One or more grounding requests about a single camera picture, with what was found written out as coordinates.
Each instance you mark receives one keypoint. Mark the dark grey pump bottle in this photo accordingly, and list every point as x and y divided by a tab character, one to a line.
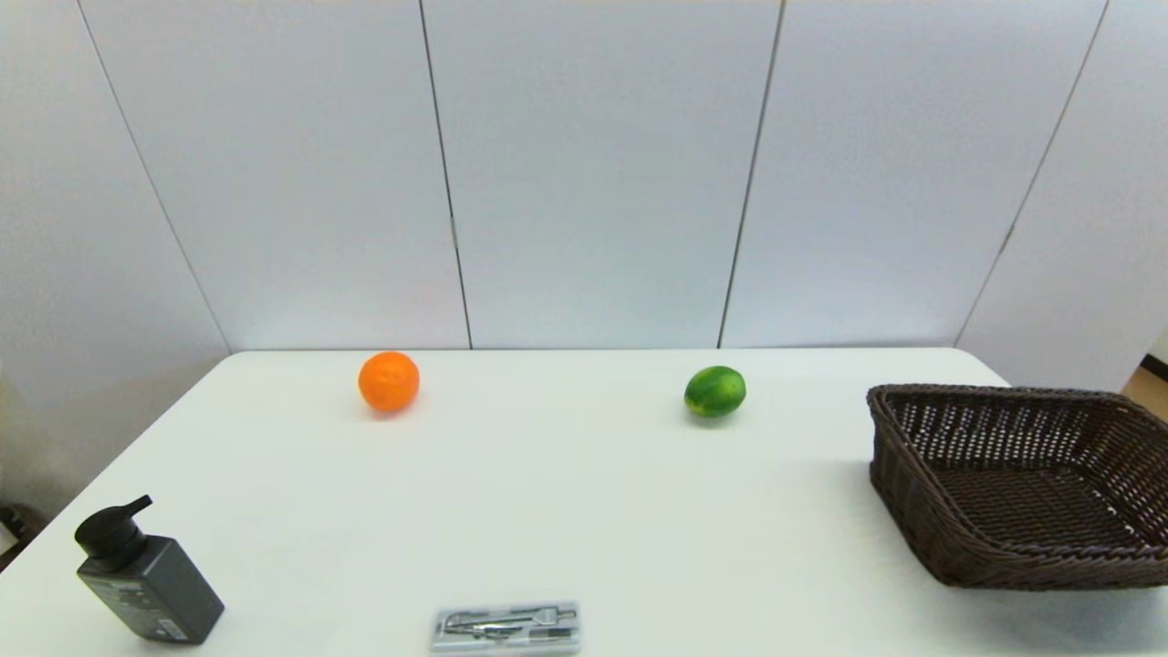
151	589

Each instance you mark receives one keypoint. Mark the clear case with metal tools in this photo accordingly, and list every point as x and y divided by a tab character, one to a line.
506	628

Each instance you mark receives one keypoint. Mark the orange fruit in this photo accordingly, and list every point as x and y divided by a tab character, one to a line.
389	381

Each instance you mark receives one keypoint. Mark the green lime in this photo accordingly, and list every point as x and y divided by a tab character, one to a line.
715	391

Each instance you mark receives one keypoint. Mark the dark brown wicker basket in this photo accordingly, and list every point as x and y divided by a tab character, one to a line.
1013	547

